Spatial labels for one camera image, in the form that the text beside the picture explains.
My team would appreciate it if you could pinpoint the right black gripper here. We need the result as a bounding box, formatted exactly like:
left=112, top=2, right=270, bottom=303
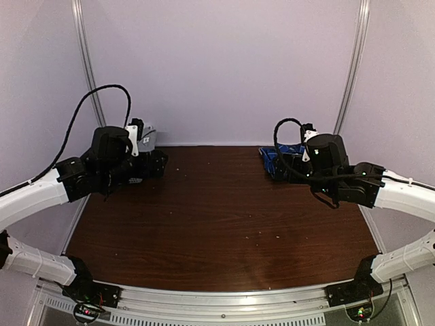
left=273, top=153, right=338, bottom=198

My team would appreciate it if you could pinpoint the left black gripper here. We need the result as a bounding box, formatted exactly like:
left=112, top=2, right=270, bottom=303
left=101, top=149, right=167, bottom=189

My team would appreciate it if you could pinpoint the grey long sleeve shirt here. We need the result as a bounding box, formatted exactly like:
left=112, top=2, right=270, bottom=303
left=137, top=125, right=157, bottom=153

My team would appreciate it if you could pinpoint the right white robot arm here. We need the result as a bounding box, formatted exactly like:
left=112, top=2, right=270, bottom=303
left=274, top=130, right=434, bottom=300

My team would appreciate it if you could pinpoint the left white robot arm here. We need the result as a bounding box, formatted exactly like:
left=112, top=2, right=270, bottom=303
left=1, top=124, right=168, bottom=302

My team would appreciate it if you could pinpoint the blue plaid folded shirt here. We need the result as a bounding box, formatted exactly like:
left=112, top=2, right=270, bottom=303
left=259, top=144, right=304, bottom=181

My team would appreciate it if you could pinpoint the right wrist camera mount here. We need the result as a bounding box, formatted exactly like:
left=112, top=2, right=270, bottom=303
left=300, top=123, right=319, bottom=162

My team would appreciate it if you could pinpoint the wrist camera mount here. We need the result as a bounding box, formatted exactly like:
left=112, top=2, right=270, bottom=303
left=300, top=123, right=319, bottom=162
left=124, top=118, right=144, bottom=157

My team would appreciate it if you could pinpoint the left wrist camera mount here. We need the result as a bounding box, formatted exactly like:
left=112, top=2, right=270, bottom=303
left=124, top=118, right=144, bottom=157

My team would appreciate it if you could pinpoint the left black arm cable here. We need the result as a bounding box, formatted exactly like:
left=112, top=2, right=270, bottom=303
left=0, top=84, right=133, bottom=198

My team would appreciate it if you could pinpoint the right aluminium corner post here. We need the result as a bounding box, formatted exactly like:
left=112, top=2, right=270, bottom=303
left=334, top=0, right=370, bottom=134

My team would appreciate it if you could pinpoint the aluminium corner post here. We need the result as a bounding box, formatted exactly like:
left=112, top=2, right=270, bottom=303
left=71, top=0, right=106, bottom=127
left=334, top=0, right=370, bottom=134

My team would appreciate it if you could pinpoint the left aluminium corner post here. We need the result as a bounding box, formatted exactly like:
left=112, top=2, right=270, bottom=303
left=71, top=0, right=106, bottom=127

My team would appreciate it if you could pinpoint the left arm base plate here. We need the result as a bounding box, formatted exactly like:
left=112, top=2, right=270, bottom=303
left=60, top=283, right=121, bottom=308

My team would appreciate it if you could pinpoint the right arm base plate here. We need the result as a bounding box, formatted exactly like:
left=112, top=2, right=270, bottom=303
left=325, top=280, right=383, bottom=307

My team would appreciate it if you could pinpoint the aluminium front rail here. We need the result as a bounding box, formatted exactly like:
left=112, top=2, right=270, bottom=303
left=27, top=275, right=422, bottom=326

